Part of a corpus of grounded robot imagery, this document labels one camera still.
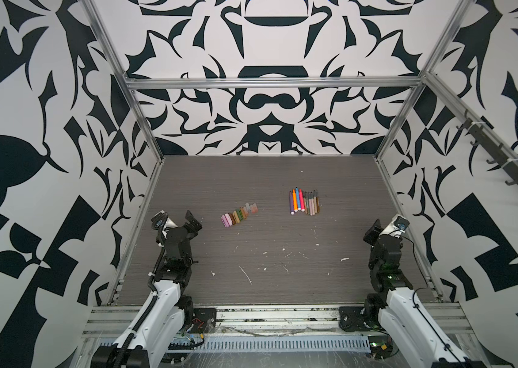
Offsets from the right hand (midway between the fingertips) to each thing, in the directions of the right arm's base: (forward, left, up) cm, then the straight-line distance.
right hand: (385, 221), depth 81 cm
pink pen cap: (+8, +59, -12) cm, 61 cm away
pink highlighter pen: (+18, +26, -12) cm, 34 cm away
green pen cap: (+11, +53, -12) cm, 55 cm away
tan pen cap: (+10, +54, -12) cm, 56 cm away
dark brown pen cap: (+9, +56, -12) cm, 58 cm away
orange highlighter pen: (+17, +29, -12) cm, 36 cm away
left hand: (+2, +73, +3) cm, 73 cm away
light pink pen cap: (+9, +57, -12) cm, 59 cm away
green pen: (+17, +23, -13) cm, 31 cm away
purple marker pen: (+13, +30, -12) cm, 35 cm away
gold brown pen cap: (+12, +52, -12) cm, 55 cm away
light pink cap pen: (+16, +20, -13) cm, 29 cm away
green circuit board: (-34, +8, -15) cm, 38 cm away
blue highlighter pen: (+14, +27, -12) cm, 33 cm away
